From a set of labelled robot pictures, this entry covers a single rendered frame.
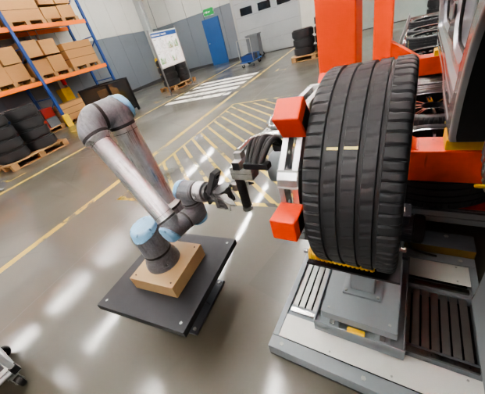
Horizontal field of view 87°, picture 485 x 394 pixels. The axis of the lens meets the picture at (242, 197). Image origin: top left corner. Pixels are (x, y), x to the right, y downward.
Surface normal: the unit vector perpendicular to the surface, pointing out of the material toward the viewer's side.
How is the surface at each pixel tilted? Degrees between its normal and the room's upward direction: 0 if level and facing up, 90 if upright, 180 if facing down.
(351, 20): 90
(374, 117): 39
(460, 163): 90
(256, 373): 0
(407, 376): 0
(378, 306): 0
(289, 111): 35
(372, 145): 51
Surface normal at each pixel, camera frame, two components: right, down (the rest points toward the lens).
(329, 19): -0.47, 0.58
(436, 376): -0.24, -0.81
